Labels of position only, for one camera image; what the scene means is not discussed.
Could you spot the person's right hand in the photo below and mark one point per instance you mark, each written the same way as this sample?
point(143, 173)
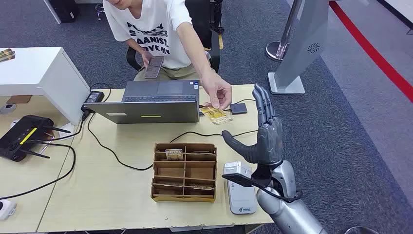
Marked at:
point(146, 58)

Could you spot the person's left hand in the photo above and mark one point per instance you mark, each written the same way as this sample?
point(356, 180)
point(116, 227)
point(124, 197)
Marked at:
point(217, 90)

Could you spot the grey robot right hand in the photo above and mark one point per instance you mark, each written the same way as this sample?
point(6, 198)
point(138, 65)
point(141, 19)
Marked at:
point(269, 142)

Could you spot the dark smartphone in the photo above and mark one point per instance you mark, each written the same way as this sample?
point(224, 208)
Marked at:
point(154, 68)

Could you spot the gold ID card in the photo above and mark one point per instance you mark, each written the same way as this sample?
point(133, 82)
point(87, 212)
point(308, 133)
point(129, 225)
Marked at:
point(216, 115)

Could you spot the wooden card organizer box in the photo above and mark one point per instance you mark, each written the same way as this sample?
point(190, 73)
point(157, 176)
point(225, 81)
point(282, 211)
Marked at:
point(197, 172)

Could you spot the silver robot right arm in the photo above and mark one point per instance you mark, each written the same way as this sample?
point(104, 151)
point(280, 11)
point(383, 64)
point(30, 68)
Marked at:
point(290, 213)

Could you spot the person's right forearm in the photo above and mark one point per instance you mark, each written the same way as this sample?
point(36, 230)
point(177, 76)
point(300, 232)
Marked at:
point(135, 46)

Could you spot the person's left forearm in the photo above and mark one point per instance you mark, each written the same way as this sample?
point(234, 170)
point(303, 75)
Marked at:
point(198, 59)

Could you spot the person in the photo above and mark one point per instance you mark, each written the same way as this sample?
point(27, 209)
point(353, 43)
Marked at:
point(155, 19)

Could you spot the white card reader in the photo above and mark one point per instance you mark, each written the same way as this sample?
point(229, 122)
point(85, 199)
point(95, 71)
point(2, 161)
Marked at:
point(242, 200)

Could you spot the patterned gold card stack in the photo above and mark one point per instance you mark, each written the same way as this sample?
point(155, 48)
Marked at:
point(6, 55)

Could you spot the small black hub box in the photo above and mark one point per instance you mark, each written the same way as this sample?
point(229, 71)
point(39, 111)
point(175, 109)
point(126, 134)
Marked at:
point(238, 109)

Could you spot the black office chair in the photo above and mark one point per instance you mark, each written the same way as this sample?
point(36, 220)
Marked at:
point(213, 48)

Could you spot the grey open laptop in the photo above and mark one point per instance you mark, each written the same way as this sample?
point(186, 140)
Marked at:
point(145, 113)

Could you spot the black laptop power adapter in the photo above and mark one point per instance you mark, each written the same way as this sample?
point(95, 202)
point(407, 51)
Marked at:
point(94, 97)

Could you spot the chrome stool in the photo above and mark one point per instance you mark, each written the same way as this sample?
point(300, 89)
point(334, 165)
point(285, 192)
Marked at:
point(100, 9)

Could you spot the grey kiosk stand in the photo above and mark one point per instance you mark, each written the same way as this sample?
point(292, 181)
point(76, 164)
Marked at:
point(300, 48)

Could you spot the black cabinet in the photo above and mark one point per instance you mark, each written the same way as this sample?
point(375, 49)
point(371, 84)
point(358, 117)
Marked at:
point(64, 9)

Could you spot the white paper slip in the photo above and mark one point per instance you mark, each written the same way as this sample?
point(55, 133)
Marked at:
point(67, 132)

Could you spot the grey round base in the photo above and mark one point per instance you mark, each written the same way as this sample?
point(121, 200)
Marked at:
point(361, 231)

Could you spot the brown cardboard piece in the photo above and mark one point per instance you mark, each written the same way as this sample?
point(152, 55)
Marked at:
point(19, 99)

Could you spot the round white device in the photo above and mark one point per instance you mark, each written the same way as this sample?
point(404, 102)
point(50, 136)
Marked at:
point(7, 109)

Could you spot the black router with antennas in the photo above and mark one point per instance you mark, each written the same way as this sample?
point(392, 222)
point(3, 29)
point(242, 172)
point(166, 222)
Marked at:
point(16, 142)

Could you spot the white power strip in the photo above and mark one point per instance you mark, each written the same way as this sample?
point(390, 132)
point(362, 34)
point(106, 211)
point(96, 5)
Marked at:
point(6, 209)

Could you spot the chrome stanchion post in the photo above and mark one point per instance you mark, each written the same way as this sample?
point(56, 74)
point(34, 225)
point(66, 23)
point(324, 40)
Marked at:
point(277, 50)

